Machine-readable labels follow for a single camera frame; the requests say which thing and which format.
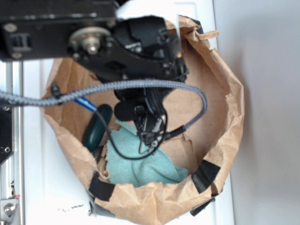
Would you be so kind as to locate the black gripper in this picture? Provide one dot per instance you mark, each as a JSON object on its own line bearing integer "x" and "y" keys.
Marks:
{"x": 143, "y": 48}

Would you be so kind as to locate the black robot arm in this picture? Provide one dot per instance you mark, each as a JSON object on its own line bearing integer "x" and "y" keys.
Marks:
{"x": 40, "y": 29}

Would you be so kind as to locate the dark green oval soap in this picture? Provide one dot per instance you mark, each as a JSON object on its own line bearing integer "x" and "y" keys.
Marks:
{"x": 95, "y": 130}

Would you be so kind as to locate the brown paper lined bin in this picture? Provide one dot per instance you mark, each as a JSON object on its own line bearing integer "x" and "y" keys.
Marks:
{"x": 207, "y": 149}

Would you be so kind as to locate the teal cloth rag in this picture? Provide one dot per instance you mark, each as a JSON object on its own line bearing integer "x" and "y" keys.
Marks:
{"x": 154, "y": 168}

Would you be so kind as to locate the aluminium frame rail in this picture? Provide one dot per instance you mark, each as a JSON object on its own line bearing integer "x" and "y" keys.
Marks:
{"x": 12, "y": 171}

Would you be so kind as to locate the metal corner bracket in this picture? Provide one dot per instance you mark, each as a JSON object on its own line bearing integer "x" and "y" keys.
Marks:
{"x": 10, "y": 212}

